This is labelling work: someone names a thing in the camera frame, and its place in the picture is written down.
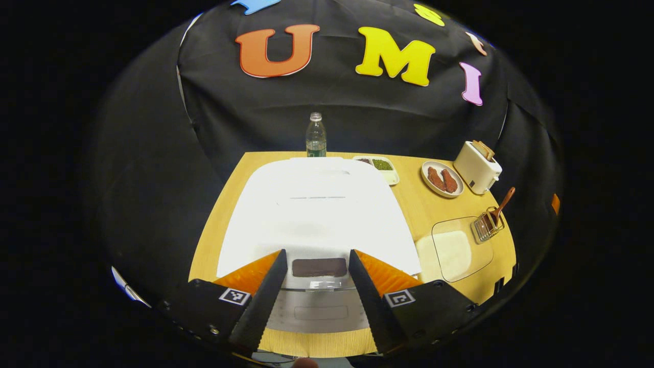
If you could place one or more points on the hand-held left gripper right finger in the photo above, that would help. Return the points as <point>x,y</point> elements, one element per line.
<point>375,301</point>

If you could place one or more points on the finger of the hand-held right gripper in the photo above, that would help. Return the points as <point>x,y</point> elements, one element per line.
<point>555,203</point>

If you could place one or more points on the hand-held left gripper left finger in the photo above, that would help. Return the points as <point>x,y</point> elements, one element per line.
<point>260,306</point>

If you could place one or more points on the brown wooden spoon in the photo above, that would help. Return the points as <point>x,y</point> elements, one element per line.
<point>506,199</point>

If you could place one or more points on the white rice cooker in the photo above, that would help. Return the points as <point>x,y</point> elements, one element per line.
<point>317,220</point>

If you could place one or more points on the white toaster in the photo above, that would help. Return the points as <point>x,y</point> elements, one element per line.
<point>475,171</point>

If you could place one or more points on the toasted bread slices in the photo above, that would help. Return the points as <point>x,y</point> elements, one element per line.
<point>483,150</point>

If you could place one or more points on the brown meat piece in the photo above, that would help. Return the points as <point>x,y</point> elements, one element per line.
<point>436,179</point>
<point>449,181</point>

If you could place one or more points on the white round plate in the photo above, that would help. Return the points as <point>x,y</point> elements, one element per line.
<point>429,184</point>

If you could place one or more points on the white divided grain dish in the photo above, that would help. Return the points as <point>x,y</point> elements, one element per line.
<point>386,166</point>

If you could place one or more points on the clear plastic water bottle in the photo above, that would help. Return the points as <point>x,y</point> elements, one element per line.
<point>316,138</point>

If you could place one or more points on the black backdrop cloth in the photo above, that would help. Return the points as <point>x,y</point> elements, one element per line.
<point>255,122</point>

